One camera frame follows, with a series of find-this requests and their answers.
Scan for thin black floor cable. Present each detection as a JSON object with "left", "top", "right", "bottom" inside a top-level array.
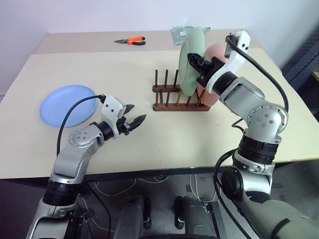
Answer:
[{"left": 81, "top": 181, "right": 112, "bottom": 239}]

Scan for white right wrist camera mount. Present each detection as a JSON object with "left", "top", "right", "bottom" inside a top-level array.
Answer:
[{"left": 204, "top": 30, "right": 251, "bottom": 93}]

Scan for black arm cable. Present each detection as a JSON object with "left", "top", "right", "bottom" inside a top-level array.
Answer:
[
  {"left": 57, "top": 94, "right": 106, "bottom": 156},
  {"left": 225, "top": 34, "right": 290, "bottom": 130}
]

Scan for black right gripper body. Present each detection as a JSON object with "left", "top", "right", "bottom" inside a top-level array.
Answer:
[{"left": 196, "top": 56, "right": 226, "bottom": 87}]

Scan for wooden dish rack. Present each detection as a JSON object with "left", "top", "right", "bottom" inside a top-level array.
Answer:
[{"left": 152, "top": 69, "right": 211, "bottom": 112}]

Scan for pink plate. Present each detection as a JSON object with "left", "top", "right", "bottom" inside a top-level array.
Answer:
[{"left": 196, "top": 42, "right": 226, "bottom": 107}]

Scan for orange handled pliers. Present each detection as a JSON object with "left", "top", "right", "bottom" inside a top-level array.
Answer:
[{"left": 114, "top": 36, "right": 147, "bottom": 46}]

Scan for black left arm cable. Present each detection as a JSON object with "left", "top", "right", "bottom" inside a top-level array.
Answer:
[{"left": 57, "top": 94, "right": 106, "bottom": 156}]

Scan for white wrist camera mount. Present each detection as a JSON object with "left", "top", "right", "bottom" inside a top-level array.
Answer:
[
  {"left": 101, "top": 96, "right": 125, "bottom": 139},
  {"left": 204, "top": 30, "right": 251, "bottom": 93}
]

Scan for grey plastic bag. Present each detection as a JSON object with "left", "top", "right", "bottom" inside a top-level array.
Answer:
[{"left": 170, "top": 25, "right": 211, "bottom": 45}]

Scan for dark rounded robot leg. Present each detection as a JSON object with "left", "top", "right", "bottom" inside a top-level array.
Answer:
[
  {"left": 174, "top": 195, "right": 218, "bottom": 239},
  {"left": 113, "top": 195, "right": 153, "bottom": 239}
]

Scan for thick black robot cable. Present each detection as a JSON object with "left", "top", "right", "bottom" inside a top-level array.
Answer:
[{"left": 212, "top": 148, "right": 252, "bottom": 239}]

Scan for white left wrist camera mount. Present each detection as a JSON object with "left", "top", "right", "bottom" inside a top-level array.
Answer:
[{"left": 101, "top": 96, "right": 125, "bottom": 139}]

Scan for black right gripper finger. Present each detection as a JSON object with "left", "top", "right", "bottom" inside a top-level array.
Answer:
[
  {"left": 189, "top": 62, "right": 206, "bottom": 75},
  {"left": 187, "top": 52, "right": 208, "bottom": 66}
]

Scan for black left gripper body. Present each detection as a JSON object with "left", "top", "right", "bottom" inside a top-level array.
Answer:
[{"left": 115, "top": 109, "right": 132, "bottom": 137}]

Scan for green plate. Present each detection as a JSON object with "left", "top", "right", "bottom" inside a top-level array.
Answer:
[{"left": 177, "top": 26, "right": 207, "bottom": 97}]

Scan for white floor cable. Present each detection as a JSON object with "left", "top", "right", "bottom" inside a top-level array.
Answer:
[
  {"left": 188, "top": 173, "right": 218, "bottom": 203},
  {"left": 93, "top": 175, "right": 170, "bottom": 198}
]

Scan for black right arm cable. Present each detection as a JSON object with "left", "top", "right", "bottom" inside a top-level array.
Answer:
[{"left": 225, "top": 34, "right": 290, "bottom": 130}]

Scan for dark metal shelf frame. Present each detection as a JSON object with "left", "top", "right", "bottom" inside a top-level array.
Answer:
[{"left": 281, "top": 24, "right": 319, "bottom": 88}]

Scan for blue plate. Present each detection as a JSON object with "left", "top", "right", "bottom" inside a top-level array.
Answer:
[{"left": 39, "top": 85, "right": 97, "bottom": 128}]

